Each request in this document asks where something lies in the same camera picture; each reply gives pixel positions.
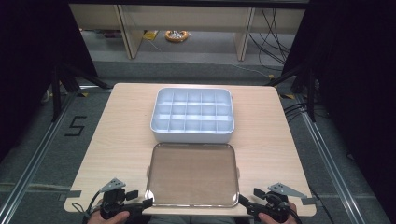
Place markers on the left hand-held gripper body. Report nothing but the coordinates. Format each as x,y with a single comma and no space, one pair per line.
113,196

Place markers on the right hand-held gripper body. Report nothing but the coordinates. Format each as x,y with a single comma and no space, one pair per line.
278,199

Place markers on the metal tray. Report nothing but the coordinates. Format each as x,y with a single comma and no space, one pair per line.
193,174

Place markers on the white compartment storage box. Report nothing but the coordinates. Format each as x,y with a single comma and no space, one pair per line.
193,109

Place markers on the person's right hand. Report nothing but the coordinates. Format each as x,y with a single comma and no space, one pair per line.
274,219

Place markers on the person's left hand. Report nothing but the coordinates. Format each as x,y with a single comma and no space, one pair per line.
107,218

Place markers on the grey tape strip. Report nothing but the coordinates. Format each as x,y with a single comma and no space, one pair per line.
309,201
71,195

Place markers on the black metal stand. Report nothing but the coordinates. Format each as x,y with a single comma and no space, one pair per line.
56,93
309,93

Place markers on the black curtain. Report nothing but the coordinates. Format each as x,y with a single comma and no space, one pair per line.
358,93
28,62

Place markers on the yellow packet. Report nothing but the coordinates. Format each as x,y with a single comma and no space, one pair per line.
150,35

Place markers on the beige wooden shelf unit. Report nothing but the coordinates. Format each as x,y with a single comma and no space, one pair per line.
186,18

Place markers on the aluminium floor rail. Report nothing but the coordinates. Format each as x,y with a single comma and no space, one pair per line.
330,161
34,158

